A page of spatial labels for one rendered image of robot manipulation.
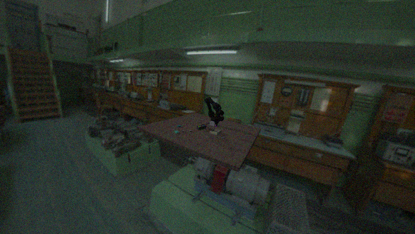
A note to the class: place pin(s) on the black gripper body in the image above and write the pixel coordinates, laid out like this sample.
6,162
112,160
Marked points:
215,118

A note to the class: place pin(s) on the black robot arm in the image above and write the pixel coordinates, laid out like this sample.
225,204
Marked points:
216,107

